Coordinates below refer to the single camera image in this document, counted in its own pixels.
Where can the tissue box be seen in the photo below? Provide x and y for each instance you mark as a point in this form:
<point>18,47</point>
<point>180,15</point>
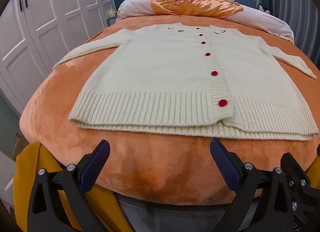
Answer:
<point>112,12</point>

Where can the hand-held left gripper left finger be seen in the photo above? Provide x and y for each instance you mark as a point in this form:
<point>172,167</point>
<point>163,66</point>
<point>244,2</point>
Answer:
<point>96,158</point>

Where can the orange floral satin pillow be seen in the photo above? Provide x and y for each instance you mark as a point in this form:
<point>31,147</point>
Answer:
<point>190,6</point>

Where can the grey curtain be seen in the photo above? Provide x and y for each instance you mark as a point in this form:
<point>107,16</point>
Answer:
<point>295,1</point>

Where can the orange plush blanket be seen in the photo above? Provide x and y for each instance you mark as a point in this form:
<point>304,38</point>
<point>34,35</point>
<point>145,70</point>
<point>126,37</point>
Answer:
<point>150,167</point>

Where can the grey bed base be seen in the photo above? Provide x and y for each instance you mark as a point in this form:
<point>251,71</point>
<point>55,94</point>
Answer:
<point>175,217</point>

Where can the dark nightstand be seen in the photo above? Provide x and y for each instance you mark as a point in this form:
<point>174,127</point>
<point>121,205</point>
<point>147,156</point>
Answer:
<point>111,20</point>

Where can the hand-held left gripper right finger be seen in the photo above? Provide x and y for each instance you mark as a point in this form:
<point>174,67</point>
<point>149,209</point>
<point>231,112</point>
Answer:
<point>222,158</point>

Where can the white panelled wardrobe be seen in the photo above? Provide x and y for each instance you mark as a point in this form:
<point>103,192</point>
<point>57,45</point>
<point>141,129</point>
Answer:
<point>50,21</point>

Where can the cream knit cardigan red buttons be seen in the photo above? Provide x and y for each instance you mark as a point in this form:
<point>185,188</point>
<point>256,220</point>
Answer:
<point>160,71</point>

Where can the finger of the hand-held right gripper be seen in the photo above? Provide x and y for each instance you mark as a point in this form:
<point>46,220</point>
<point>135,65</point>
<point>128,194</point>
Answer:
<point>297,172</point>

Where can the white duvet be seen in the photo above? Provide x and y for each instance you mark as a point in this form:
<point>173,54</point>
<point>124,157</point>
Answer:
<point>136,5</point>

